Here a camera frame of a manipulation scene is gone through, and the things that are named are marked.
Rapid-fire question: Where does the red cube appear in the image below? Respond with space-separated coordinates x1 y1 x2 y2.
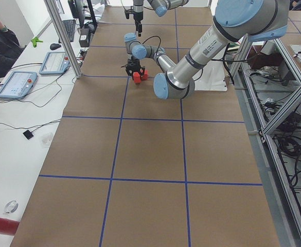
132 72 142 84
142 70 148 80

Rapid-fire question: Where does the green clamp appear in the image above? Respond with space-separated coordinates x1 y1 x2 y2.
31 37 43 48

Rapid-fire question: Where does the black keyboard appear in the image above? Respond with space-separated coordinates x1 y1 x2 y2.
62 19 76 42

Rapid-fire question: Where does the blue teach pendant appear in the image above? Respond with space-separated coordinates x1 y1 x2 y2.
0 71 38 99
39 51 70 76

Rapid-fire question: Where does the small black square pad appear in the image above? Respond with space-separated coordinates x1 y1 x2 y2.
23 130 34 140

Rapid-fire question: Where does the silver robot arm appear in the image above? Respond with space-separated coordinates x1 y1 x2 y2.
124 0 189 37
124 1 290 99

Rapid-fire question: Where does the black computer monitor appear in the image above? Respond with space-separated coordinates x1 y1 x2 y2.
67 0 99 30

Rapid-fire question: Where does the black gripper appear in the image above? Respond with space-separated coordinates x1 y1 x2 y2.
124 6 143 37
121 58 145 80

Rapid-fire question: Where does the red fire extinguisher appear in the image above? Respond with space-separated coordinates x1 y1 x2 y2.
0 217 20 236

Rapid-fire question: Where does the white pedestal column base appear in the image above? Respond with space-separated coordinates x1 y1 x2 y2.
193 61 227 92

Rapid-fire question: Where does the near blue teach pendant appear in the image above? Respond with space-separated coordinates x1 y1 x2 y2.
0 71 38 99

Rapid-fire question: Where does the far blue teach pendant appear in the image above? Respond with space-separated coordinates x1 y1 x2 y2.
39 51 70 76

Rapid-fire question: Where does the aluminium frame post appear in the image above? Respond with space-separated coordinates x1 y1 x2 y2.
44 0 81 79

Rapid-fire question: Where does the aluminium frame rail structure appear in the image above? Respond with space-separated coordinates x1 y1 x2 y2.
224 31 301 246

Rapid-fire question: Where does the black cardboard box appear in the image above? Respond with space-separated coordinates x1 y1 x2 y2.
79 28 90 47

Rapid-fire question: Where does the black computer mouse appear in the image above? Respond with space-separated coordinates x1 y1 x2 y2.
49 43 61 50

